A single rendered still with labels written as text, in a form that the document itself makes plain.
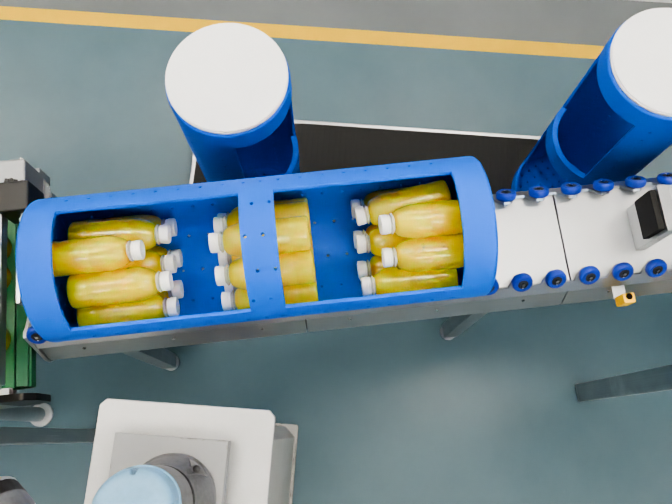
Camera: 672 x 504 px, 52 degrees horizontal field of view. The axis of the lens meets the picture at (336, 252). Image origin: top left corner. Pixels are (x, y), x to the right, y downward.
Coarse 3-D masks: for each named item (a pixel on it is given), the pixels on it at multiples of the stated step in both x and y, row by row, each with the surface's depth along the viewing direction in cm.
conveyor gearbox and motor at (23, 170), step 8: (8, 160) 167; (16, 160) 167; (24, 160) 167; (0, 168) 166; (8, 168) 166; (16, 168) 166; (24, 168) 167; (32, 168) 171; (0, 176) 166; (8, 176) 166; (16, 176) 166; (24, 176) 166; (32, 176) 171; (40, 176) 176; (48, 176) 188; (40, 184) 175; (48, 184) 179; (48, 192) 178
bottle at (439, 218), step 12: (420, 204) 132; (432, 204) 132; (444, 204) 132; (456, 204) 132; (396, 216) 131; (408, 216) 130; (420, 216) 130; (432, 216) 131; (444, 216) 131; (456, 216) 131; (396, 228) 132; (408, 228) 131; (420, 228) 131; (432, 228) 131; (444, 228) 132; (456, 228) 132
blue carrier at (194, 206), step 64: (128, 192) 132; (192, 192) 129; (256, 192) 128; (320, 192) 146; (192, 256) 150; (256, 256) 123; (320, 256) 151; (64, 320) 126; (192, 320) 130; (256, 320) 136
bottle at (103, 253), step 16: (64, 240) 131; (80, 240) 130; (96, 240) 129; (112, 240) 129; (64, 256) 128; (80, 256) 128; (96, 256) 128; (112, 256) 128; (128, 256) 130; (64, 272) 129; (80, 272) 130
